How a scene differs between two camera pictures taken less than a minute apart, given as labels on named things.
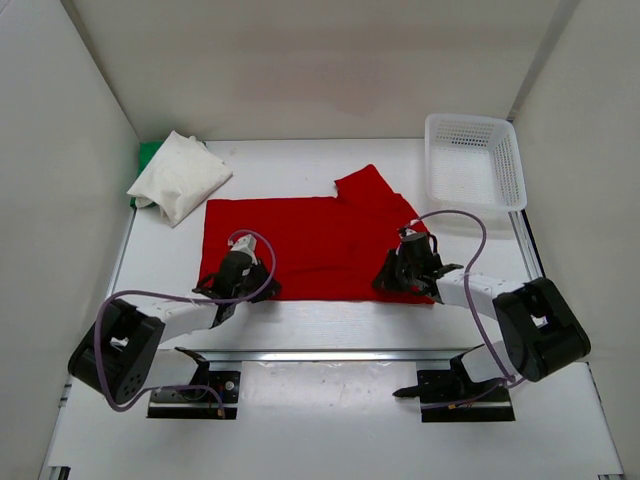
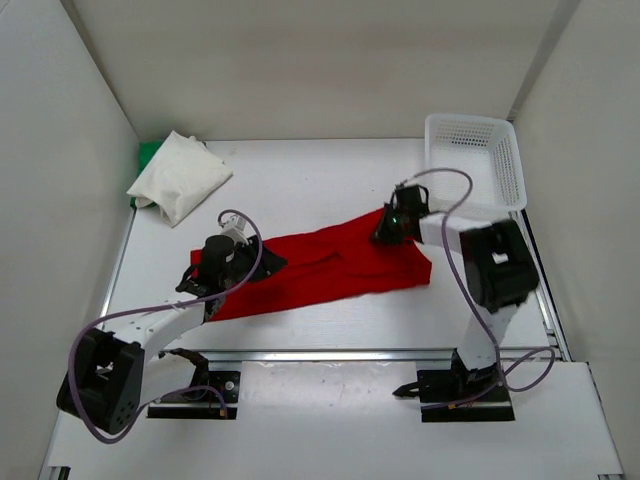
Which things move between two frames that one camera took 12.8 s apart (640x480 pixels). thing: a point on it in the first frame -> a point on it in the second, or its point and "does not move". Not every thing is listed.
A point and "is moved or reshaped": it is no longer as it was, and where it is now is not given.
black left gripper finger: (271, 291) -> (269, 264)
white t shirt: (181, 176) does not move
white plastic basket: (473, 162) does not move
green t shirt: (146, 151) does not move
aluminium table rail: (420, 357) does not move
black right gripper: (386, 279) -> (383, 235)
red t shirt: (323, 249) is moved or reshaped
